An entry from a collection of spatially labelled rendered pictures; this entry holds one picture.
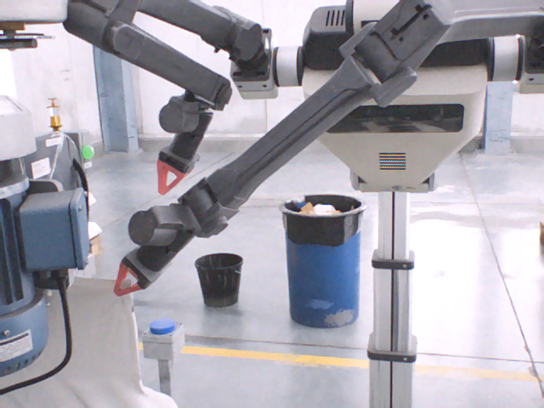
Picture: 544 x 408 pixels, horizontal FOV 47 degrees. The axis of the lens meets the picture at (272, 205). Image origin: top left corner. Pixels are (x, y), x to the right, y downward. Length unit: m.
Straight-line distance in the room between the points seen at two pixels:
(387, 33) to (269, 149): 0.25
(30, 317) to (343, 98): 0.54
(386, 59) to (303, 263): 2.47
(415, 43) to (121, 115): 9.02
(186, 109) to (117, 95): 8.61
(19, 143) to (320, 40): 0.72
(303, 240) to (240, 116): 6.26
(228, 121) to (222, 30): 8.28
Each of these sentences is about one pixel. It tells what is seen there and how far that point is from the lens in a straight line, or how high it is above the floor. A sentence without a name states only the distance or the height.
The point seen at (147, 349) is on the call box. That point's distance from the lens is 1.54.
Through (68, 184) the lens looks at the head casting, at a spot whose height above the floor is 1.23.
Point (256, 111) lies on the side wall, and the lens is 9.34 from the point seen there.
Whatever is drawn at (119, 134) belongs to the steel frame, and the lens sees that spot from 9.89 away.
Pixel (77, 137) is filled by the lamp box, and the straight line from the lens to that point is 1.36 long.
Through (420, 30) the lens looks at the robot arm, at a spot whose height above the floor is 1.50.
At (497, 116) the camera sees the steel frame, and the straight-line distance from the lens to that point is 8.64.
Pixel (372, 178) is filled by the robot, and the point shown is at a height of 1.17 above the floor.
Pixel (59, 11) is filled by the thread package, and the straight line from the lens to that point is 0.95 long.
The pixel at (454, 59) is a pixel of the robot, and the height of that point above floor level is 1.45.
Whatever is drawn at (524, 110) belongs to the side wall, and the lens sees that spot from 9.14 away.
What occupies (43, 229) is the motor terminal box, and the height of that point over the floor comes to 1.27.
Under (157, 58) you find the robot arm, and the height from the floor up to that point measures 1.47.
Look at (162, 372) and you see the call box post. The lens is 1.58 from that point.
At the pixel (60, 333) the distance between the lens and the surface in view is 1.30.
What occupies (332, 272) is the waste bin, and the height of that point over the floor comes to 0.33.
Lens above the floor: 1.48
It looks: 14 degrees down
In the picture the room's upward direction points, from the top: 2 degrees counter-clockwise
